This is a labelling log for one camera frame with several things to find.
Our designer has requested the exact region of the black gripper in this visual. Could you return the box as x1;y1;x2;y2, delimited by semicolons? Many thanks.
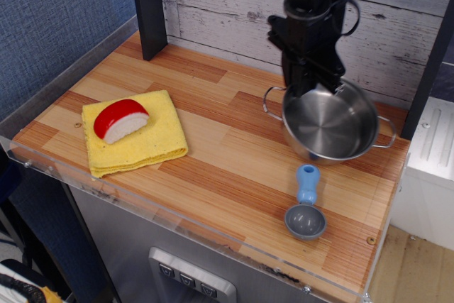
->
268;14;345;97

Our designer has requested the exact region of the stainless steel stockpot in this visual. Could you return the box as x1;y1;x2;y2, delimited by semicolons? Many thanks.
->
262;79;397;165

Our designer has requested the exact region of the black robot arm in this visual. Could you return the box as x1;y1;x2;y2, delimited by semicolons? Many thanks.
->
268;0;350;97

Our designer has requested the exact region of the blue grey ice cream scoop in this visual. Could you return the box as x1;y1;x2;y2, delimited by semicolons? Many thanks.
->
284;164;327;241

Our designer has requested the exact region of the yellow folded cloth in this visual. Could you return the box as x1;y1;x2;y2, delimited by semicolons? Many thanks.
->
82;90;189;178

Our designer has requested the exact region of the white appliance at right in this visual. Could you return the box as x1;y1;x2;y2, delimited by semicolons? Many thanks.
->
390;97;453;250

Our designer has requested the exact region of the red white toy sushi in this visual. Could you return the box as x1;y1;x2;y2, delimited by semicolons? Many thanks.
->
94;99;150;144

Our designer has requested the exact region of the silver button control panel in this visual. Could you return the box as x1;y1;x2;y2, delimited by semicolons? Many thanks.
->
148;247;237;302

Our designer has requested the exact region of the clear acrylic front guard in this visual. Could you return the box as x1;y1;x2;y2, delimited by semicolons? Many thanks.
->
1;138;369;302

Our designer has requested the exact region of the yellow object bottom left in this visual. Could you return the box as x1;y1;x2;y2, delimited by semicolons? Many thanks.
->
40;287;65;303

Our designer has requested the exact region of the black right vertical post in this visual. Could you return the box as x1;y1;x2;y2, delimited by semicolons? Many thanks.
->
400;0;453;140

